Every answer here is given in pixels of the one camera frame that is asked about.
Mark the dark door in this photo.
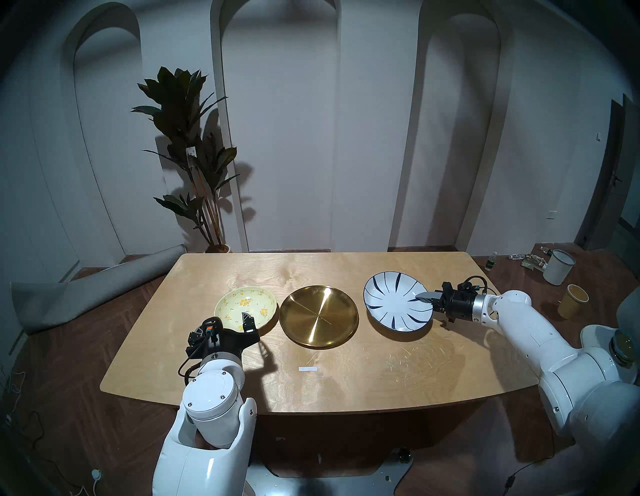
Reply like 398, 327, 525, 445
575, 93, 640, 251

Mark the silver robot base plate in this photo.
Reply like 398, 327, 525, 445
245, 447, 415, 496

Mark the tan paper cup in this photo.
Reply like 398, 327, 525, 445
558, 284, 590, 321

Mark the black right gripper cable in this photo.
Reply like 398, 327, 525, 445
462, 275, 493, 297

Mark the rolled grey mat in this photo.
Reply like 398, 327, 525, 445
10, 244, 187, 335

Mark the pile of small floor clutter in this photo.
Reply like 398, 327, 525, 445
509, 246, 553, 272

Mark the white plug with cable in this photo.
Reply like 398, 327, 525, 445
70, 468, 103, 496

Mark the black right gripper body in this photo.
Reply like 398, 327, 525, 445
432, 281, 477, 324

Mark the gold metal plate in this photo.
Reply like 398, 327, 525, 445
279, 285, 360, 349

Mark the tall green leafy plant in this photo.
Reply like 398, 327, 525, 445
131, 66, 242, 248

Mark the white plate with blue stripes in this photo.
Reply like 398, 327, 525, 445
363, 271, 435, 332

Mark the white bucket with dark rim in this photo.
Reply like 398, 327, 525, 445
543, 249, 576, 286

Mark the black floor cable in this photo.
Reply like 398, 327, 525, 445
505, 435, 556, 493

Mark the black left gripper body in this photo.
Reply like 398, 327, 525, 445
186, 319, 261, 360

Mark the yellow floral ceramic plate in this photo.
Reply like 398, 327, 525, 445
214, 286, 278, 333

